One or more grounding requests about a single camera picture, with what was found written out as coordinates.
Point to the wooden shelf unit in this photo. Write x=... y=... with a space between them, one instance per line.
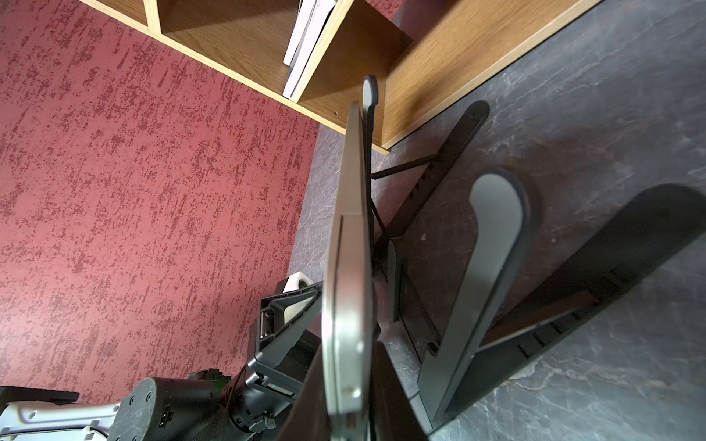
x=445 y=51

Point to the silver laptop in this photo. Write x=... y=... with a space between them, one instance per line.
x=347 y=315

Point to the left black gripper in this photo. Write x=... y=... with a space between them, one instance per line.
x=280 y=352

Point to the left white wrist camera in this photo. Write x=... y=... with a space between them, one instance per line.
x=293 y=305

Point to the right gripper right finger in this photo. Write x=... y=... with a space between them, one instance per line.
x=392 y=417

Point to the blue books on shelf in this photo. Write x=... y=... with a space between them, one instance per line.
x=310 y=22

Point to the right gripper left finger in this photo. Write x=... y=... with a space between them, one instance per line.
x=308 y=419

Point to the black folding laptop stand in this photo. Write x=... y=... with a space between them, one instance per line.
x=480 y=349

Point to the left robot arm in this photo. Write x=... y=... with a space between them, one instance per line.
x=205 y=405

